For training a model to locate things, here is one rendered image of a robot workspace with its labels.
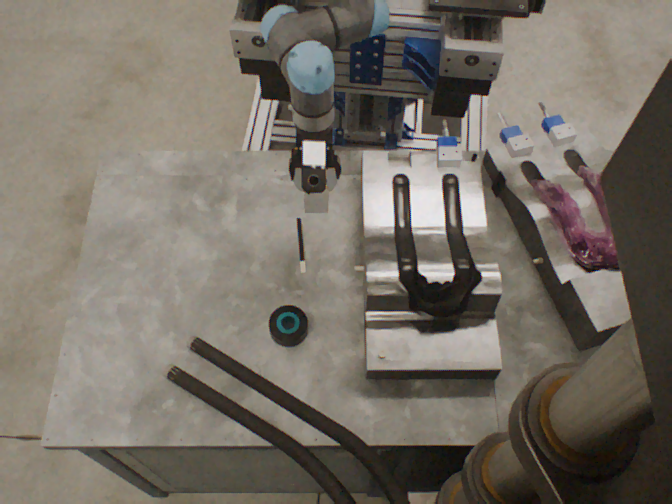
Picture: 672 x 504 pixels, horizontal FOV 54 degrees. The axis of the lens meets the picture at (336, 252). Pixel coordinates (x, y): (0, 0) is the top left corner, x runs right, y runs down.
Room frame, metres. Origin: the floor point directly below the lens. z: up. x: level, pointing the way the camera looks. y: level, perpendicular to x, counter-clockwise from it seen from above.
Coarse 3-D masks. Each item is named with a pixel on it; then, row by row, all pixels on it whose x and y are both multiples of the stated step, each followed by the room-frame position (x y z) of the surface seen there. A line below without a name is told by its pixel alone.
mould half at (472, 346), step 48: (384, 192) 0.80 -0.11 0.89; (432, 192) 0.80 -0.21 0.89; (480, 192) 0.80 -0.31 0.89; (384, 240) 0.68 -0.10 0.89; (432, 240) 0.68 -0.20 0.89; (480, 240) 0.68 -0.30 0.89; (384, 288) 0.55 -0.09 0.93; (480, 288) 0.55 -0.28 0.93; (384, 336) 0.48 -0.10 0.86; (432, 336) 0.48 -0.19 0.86; (480, 336) 0.48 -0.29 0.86
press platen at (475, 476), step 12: (504, 432) 0.19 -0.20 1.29; (480, 444) 0.18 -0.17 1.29; (492, 444) 0.18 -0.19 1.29; (468, 456) 0.17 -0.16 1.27; (480, 456) 0.16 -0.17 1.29; (492, 456) 0.16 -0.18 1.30; (468, 468) 0.15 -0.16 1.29; (480, 468) 0.15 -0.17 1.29; (468, 480) 0.14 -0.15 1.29; (480, 480) 0.13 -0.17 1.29; (468, 492) 0.12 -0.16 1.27; (480, 492) 0.12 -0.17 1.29; (492, 492) 0.12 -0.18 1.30
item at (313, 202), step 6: (324, 192) 0.76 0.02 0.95; (306, 198) 0.74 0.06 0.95; (312, 198) 0.74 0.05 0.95; (318, 198) 0.74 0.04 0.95; (324, 198) 0.74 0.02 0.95; (306, 204) 0.74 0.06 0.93; (312, 204) 0.74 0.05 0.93; (318, 204) 0.74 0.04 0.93; (324, 204) 0.74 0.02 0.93; (306, 210) 0.74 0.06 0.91; (312, 210) 0.74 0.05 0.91; (318, 210) 0.74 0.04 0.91; (324, 210) 0.74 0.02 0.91
